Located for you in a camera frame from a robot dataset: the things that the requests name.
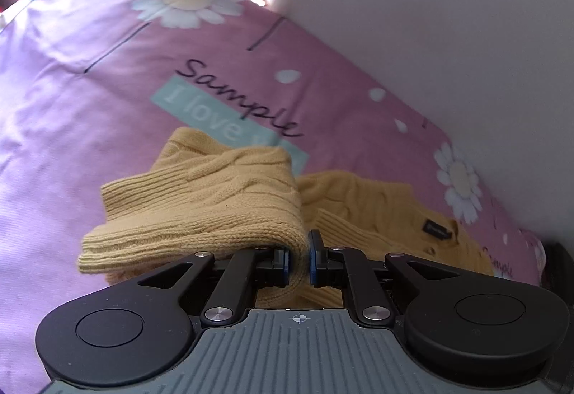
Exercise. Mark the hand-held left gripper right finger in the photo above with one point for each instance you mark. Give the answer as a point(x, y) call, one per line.
point(312, 269)

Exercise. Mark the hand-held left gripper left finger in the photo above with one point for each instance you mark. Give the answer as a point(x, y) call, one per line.
point(287, 270)

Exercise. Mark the pink floral bed sheet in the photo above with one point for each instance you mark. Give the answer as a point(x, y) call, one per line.
point(112, 107)

